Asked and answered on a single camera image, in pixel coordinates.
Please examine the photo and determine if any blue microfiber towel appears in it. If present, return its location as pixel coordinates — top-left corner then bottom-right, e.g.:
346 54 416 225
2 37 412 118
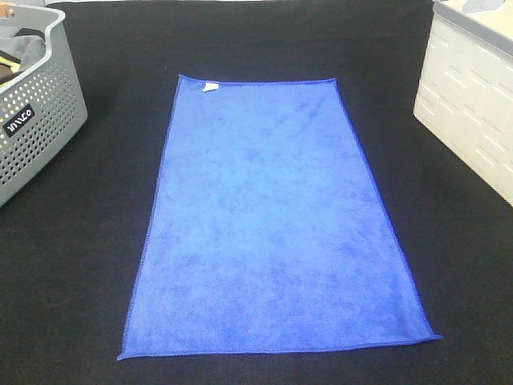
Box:
119 75 437 359

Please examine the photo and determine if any black table cover cloth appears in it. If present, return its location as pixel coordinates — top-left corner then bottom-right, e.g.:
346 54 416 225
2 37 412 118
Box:
1 1 512 384

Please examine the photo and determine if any white slotted plastic crate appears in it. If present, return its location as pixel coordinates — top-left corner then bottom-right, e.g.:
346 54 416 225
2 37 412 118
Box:
413 1 512 202

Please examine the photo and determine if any grey perforated plastic basket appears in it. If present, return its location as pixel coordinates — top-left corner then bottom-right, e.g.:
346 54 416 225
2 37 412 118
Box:
1 2 87 203

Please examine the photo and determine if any grey towel in basket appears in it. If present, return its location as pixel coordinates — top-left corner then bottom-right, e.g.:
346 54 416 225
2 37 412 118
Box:
1 35 46 71

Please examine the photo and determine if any yellow cloth in basket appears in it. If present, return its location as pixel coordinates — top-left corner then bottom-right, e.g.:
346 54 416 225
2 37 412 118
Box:
0 56 20 76

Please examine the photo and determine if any brown cloth in basket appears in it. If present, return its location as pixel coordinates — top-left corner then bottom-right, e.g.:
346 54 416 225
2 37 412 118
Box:
0 64 18 85

